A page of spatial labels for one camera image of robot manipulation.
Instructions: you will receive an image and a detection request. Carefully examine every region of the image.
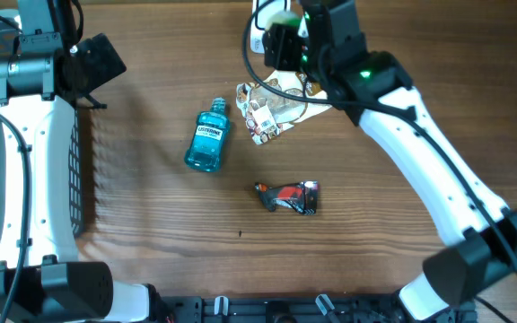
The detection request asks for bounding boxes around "green lid jar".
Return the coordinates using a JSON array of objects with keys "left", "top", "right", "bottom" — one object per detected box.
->
[{"left": 265, "top": 11, "right": 302, "bottom": 31}]

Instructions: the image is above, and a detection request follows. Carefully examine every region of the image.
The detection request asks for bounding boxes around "white brown snack pouch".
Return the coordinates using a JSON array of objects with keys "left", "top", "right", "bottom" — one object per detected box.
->
[{"left": 236, "top": 71, "right": 331, "bottom": 145}]

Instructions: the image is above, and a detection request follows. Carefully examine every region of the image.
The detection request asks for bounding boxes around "blue mouthwash bottle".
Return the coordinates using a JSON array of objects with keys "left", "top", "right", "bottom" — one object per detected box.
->
[{"left": 184, "top": 97, "right": 230, "bottom": 172}]

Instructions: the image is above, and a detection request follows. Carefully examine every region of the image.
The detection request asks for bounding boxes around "black red snack packet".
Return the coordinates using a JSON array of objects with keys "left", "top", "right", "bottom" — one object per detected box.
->
[{"left": 255, "top": 180, "right": 320, "bottom": 215}]

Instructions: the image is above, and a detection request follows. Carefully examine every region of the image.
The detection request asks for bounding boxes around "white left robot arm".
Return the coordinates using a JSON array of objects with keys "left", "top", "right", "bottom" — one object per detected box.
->
[{"left": 0, "top": 0, "right": 156, "bottom": 322}]

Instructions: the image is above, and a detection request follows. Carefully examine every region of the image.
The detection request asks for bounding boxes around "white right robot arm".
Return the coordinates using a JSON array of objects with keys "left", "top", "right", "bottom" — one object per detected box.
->
[{"left": 262, "top": 1, "right": 517, "bottom": 321}]

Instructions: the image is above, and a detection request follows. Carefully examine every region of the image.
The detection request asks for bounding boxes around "white barcode scanner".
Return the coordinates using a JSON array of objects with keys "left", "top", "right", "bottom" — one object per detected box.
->
[{"left": 250, "top": 0, "right": 292, "bottom": 54}]

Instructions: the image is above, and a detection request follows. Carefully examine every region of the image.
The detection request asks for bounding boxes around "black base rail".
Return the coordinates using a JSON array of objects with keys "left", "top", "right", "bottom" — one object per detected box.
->
[{"left": 150, "top": 293, "right": 479, "bottom": 323}]

